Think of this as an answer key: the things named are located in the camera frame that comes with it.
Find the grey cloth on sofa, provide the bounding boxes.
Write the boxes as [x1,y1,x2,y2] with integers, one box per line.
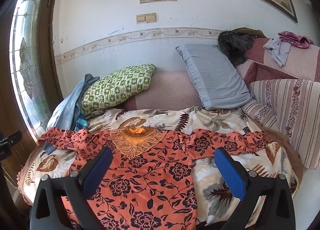
[263,38,291,67]

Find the magenta cloth on sofa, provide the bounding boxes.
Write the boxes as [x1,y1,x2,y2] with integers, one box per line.
[278,31,314,49]

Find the pink quilted mattress cover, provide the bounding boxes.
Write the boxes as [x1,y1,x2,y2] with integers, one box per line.
[123,71,202,110]

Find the grey blue pillow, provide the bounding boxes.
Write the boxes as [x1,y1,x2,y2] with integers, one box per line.
[176,44,253,110]

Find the olive brown cloth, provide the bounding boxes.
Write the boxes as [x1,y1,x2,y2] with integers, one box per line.
[232,27,266,39]

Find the dark furry item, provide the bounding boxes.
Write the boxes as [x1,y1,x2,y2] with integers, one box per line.
[217,31,254,67]

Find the orange floral garment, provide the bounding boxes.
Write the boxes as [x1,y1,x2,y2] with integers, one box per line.
[40,127,270,229]

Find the beige wall switch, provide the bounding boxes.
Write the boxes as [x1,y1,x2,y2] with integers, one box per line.
[145,13,157,23]
[136,14,146,23]

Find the striped floral cushion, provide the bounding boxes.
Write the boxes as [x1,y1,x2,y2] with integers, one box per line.
[242,79,319,170]

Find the beige wall switch left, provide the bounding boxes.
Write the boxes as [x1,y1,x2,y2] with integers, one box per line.
[136,14,146,23]

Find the stained glass window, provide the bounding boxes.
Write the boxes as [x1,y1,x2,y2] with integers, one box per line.
[9,0,51,140]

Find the green checkered pillow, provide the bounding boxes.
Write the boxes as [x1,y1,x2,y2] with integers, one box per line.
[81,63,156,116]

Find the beige wall switch right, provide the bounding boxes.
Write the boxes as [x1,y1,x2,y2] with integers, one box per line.
[145,13,157,23]

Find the blue sweater with striped cuff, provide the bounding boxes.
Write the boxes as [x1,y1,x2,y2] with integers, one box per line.
[43,73,101,155]

